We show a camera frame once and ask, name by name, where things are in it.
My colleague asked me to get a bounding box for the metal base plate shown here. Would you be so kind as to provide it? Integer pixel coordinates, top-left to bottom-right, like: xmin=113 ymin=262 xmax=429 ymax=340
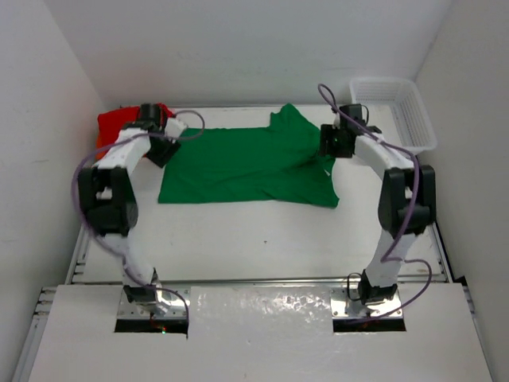
xmin=329 ymin=283 xmax=403 ymax=320
xmin=117 ymin=285 xmax=191 ymax=321

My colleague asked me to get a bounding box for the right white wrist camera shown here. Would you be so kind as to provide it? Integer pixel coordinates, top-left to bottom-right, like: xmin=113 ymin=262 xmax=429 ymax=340
xmin=333 ymin=103 xmax=367 ymax=128

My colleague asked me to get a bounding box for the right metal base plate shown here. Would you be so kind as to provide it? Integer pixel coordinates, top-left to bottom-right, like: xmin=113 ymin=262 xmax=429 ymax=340
xmin=329 ymin=283 xmax=403 ymax=320

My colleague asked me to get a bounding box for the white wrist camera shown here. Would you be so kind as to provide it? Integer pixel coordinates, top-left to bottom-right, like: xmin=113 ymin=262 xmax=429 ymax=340
xmin=165 ymin=118 xmax=188 ymax=139
xmin=333 ymin=103 xmax=367 ymax=128

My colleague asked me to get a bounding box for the white plastic bin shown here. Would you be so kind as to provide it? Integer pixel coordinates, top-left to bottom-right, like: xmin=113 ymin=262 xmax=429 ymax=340
xmin=349 ymin=76 xmax=437 ymax=154

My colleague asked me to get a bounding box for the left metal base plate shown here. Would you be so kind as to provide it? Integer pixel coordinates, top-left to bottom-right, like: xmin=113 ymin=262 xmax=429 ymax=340
xmin=117 ymin=285 xmax=191 ymax=321

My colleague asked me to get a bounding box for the red t shirt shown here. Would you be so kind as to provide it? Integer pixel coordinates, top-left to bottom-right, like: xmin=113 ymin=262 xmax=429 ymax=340
xmin=96 ymin=102 xmax=178 ymax=150

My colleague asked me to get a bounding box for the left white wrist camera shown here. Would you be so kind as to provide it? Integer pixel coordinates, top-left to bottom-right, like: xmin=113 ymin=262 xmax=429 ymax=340
xmin=165 ymin=118 xmax=188 ymax=139

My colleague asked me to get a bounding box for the green t shirt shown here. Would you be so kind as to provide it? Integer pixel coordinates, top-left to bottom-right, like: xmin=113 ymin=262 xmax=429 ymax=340
xmin=157 ymin=104 xmax=340 ymax=209

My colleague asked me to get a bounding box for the orange t shirt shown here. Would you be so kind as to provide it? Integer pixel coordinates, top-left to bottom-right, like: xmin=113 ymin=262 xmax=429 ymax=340
xmin=95 ymin=134 xmax=107 ymax=161

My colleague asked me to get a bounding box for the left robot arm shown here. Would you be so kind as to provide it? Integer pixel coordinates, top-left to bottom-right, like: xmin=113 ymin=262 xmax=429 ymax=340
xmin=73 ymin=103 xmax=185 ymax=314

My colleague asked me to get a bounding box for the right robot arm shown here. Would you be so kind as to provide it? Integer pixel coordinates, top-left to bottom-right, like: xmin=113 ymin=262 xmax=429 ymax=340
xmin=319 ymin=124 xmax=436 ymax=304

